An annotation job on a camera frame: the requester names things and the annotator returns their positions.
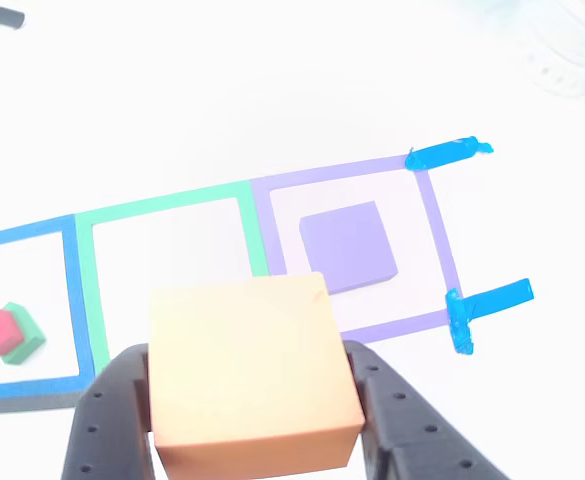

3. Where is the green cube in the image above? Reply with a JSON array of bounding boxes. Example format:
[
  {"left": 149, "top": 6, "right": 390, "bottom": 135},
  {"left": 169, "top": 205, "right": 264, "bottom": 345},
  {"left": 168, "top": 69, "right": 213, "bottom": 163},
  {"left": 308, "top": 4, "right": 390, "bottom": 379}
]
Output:
[{"left": 0, "top": 301, "right": 48, "bottom": 365}]

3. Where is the orange cube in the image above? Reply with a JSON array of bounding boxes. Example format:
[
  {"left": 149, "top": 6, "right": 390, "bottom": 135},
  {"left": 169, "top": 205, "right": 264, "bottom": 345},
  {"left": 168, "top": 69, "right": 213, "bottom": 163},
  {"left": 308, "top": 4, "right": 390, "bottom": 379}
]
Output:
[{"left": 147, "top": 271, "right": 366, "bottom": 480}]

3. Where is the blue tape strip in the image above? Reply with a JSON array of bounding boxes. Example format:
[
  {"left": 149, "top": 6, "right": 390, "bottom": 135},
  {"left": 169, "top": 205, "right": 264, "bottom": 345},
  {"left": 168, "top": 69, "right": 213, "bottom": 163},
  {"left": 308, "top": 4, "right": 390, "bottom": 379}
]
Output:
[
  {"left": 445, "top": 278, "right": 535, "bottom": 356},
  {"left": 404, "top": 135, "right": 494, "bottom": 172}
]

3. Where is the large purple cube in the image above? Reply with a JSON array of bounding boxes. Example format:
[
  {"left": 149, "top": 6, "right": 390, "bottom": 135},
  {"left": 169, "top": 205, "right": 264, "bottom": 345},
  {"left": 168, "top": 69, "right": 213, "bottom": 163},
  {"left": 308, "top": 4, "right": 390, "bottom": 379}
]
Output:
[{"left": 299, "top": 200, "right": 399, "bottom": 295}]

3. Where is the black square frame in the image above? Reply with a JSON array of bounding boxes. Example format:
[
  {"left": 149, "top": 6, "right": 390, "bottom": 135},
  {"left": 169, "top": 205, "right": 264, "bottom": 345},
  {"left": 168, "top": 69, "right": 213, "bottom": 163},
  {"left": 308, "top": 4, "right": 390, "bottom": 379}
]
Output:
[{"left": 0, "top": 389, "right": 86, "bottom": 415}]

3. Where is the blue square frame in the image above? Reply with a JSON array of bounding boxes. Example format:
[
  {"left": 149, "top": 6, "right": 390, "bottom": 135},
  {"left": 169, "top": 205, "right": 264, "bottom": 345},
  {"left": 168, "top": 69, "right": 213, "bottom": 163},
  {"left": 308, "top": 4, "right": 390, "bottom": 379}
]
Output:
[{"left": 0, "top": 214, "right": 97, "bottom": 401}]

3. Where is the green square frame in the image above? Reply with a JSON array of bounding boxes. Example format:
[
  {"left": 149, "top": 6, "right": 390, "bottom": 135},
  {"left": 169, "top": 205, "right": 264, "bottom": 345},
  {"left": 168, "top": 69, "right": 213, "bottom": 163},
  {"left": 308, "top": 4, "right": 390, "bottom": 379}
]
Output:
[{"left": 74, "top": 179, "right": 271, "bottom": 376}]

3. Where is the purple square frame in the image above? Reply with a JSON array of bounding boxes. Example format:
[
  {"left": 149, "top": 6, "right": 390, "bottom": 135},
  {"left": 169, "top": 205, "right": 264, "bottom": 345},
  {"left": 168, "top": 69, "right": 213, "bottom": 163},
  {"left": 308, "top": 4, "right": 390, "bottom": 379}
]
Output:
[{"left": 249, "top": 153, "right": 463, "bottom": 346}]

